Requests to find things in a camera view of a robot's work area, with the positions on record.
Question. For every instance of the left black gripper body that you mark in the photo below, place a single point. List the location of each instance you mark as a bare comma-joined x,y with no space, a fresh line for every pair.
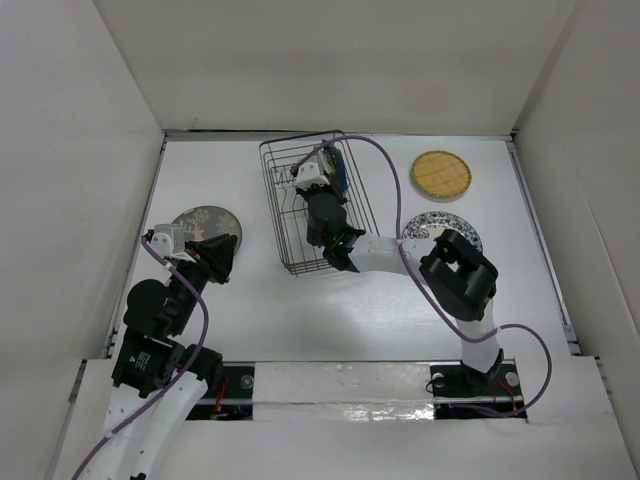
196,272

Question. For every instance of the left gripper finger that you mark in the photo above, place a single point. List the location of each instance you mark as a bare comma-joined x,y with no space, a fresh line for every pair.
222,245
220,264

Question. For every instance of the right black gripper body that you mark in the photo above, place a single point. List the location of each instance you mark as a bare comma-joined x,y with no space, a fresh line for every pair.
314,190

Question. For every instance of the grey snowflake reindeer plate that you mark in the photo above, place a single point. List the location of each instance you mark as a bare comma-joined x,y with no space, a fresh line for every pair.
207,222

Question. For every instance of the yellow patterned round plate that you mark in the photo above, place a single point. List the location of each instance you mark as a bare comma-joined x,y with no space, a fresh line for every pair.
338,170

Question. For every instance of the blue white floral plate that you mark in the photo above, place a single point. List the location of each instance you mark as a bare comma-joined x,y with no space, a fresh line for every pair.
430,225

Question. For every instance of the woven bamboo round plate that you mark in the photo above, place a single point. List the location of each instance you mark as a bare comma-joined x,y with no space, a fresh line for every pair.
441,174

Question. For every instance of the pale green rectangular plate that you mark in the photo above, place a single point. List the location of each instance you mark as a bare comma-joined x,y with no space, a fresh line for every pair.
328,165

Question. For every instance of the dark blue leaf plate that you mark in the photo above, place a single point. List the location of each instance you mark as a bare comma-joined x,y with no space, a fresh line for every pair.
341,179

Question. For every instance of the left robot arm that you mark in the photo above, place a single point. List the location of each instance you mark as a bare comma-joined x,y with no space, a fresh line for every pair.
156,381

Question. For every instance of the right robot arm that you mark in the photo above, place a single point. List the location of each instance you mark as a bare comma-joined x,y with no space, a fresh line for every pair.
460,283

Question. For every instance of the grey wire dish rack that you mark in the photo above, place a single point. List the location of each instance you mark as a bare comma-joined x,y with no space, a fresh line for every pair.
280,159

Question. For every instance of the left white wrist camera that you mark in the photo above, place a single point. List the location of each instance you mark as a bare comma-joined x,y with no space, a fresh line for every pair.
168,241

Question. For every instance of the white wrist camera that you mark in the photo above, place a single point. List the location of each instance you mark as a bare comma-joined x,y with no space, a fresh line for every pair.
168,241
311,173

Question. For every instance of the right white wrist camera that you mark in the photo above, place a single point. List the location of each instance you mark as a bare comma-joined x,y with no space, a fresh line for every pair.
311,173

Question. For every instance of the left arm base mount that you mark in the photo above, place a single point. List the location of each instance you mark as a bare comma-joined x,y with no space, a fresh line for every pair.
231,399

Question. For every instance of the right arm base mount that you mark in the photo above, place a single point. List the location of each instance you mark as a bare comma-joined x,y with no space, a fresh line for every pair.
454,387

